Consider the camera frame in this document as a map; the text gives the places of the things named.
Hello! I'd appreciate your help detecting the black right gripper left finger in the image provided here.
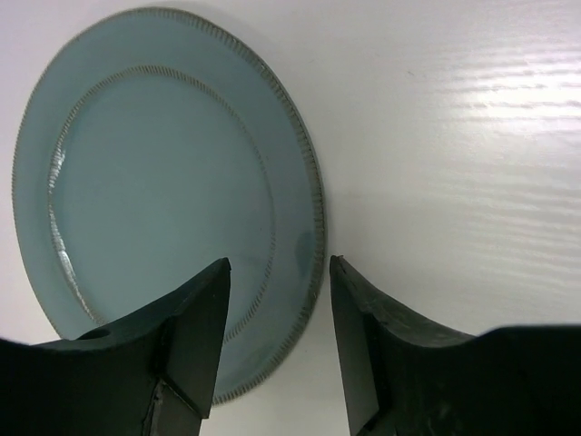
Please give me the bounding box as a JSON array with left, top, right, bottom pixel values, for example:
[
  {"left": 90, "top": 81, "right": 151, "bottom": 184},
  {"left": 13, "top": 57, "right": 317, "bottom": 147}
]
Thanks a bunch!
[{"left": 1, "top": 258, "right": 231, "bottom": 435}]

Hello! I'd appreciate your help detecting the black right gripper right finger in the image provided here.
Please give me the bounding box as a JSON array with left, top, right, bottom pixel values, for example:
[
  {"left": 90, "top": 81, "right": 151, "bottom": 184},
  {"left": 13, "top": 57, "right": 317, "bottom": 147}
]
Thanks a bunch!
[{"left": 330, "top": 256, "right": 580, "bottom": 435}]

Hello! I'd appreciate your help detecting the teal blue plate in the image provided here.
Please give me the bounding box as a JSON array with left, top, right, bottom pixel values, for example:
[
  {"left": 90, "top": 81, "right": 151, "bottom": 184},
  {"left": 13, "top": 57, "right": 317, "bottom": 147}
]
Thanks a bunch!
[{"left": 12, "top": 6, "right": 326, "bottom": 405}]

